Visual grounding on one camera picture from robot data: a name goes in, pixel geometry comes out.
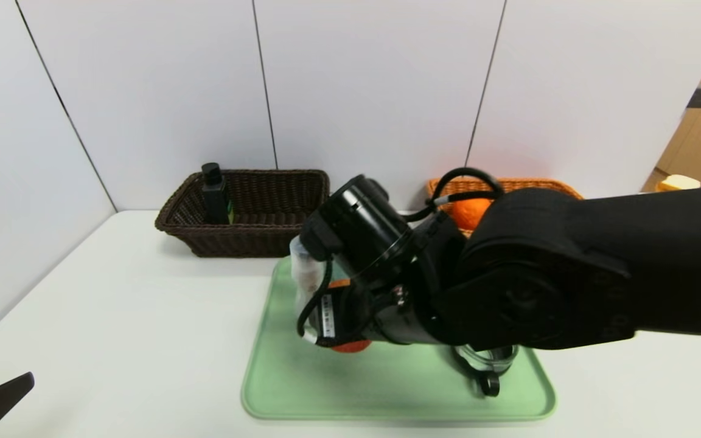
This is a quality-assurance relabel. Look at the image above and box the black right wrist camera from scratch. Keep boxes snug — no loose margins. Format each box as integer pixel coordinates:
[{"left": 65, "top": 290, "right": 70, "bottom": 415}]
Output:
[{"left": 299, "top": 175, "right": 415, "bottom": 287}]

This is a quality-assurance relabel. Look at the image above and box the bread slice on side table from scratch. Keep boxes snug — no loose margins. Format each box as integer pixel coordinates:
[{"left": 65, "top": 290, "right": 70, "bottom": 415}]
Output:
[{"left": 658, "top": 175, "right": 701, "bottom": 193}]

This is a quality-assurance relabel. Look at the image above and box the orange wicker basket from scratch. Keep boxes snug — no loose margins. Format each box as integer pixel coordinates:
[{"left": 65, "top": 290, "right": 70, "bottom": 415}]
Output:
[{"left": 427, "top": 176, "right": 584, "bottom": 239}]

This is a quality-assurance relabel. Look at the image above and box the light green plastic tray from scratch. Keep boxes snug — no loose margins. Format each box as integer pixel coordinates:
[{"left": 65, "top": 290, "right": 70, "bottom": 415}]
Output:
[{"left": 240, "top": 254, "right": 556, "bottom": 421}]

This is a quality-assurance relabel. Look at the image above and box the black rectangular bottle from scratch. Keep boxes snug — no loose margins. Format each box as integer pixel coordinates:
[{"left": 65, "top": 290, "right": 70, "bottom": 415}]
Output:
[{"left": 200, "top": 162, "right": 234, "bottom": 225}]

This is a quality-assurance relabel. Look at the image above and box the orange fruit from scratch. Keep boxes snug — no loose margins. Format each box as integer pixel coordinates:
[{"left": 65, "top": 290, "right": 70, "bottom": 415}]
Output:
[{"left": 451, "top": 196, "right": 496, "bottom": 232}]

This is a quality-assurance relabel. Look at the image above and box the red apple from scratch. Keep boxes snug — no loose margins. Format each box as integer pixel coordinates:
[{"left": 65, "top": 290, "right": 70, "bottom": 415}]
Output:
[{"left": 328, "top": 278, "right": 373, "bottom": 354}]

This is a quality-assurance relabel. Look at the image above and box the clear white spray bottle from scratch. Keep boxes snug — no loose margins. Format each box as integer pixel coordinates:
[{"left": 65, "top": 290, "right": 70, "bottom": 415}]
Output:
[{"left": 289, "top": 236, "right": 330, "bottom": 320}]

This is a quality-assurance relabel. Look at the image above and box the glass jar with black handle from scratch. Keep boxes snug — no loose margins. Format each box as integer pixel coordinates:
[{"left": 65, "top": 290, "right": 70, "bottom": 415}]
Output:
[{"left": 450, "top": 342, "right": 518, "bottom": 397}]

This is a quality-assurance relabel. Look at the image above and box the dark brown wicker basket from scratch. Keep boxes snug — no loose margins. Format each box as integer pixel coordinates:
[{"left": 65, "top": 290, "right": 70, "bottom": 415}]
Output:
[{"left": 155, "top": 170, "right": 330, "bottom": 259}]

